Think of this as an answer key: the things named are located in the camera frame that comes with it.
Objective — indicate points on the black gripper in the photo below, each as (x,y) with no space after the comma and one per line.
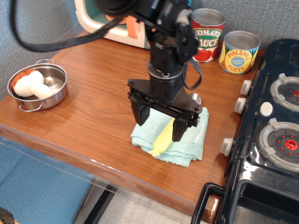
(165,92)

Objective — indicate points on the spoon with yellow-green handle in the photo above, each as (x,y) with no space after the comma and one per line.
(189,148)

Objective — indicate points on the small steel pot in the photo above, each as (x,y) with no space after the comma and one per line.
(55,77)

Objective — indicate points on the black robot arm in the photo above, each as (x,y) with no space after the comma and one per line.
(165,57)

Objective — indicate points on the light blue towel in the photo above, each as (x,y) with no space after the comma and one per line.
(155,138)

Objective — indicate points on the white stove knob bottom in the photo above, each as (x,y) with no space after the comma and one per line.
(226,146)

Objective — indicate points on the white stove knob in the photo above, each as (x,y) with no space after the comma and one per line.
(226,146)
(240,104)
(245,87)

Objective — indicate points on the white stove knob middle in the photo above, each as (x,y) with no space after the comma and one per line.
(240,104)

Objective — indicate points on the white stove knob top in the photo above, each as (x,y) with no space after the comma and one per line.
(245,87)

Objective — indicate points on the toy microwave teal and cream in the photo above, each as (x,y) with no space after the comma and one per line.
(93,21)

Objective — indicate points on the pineapple slices can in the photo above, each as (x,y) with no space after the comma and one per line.
(239,51)

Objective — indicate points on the white stove button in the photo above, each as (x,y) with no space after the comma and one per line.
(266,109)

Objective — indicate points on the tomato sauce can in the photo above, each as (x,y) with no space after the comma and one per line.
(208,25)

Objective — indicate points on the black toy stove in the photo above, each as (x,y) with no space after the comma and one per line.
(262,174)

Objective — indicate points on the white plush mushroom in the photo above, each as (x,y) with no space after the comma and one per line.
(31,82)

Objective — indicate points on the black oven door handle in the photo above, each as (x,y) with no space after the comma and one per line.
(208,190)

